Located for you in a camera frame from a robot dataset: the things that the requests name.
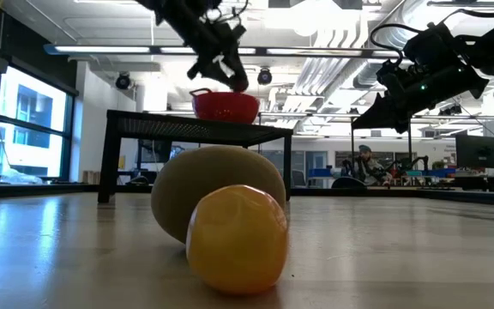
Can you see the black round ceiling lamp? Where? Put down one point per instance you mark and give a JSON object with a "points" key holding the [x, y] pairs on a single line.
{"points": [[122, 80], [264, 76]]}

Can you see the red plastic colander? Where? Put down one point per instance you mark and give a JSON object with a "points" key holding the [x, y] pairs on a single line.
{"points": [[225, 109]]}

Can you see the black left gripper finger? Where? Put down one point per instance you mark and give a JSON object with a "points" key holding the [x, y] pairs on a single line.
{"points": [[237, 64], [221, 78]]}

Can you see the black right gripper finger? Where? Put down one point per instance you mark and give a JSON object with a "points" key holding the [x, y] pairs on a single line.
{"points": [[395, 118], [375, 113]]}

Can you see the black perforated metal shelf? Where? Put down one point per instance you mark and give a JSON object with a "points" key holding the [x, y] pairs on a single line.
{"points": [[187, 129]]}

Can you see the small orange pear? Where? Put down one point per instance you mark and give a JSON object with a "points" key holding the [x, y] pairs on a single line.
{"points": [[236, 240]]}

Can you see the black pipe rack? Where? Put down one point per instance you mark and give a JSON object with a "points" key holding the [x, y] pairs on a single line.
{"points": [[352, 146]]}

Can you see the black aluminium table frame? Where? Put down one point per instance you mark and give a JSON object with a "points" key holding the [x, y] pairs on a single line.
{"points": [[444, 196]]}

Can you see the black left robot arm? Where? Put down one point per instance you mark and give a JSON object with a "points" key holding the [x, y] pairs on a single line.
{"points": [[174, 17]]}

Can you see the silver ceiling duct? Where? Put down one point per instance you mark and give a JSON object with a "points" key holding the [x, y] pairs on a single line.
{"points": [[365, 73]]}

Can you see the person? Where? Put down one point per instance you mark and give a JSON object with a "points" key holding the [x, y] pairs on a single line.
{"points": [[369, 165]]}

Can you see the black computer monitor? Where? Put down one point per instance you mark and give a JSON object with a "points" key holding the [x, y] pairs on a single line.
{"points": [[478, 151]]}

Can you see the long ceiling light strip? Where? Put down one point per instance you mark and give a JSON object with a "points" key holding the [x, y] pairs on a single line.
{"points": [[101, 49]]}

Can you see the green kiwi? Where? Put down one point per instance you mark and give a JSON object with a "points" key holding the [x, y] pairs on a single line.
{"points": [[212, 171]]}

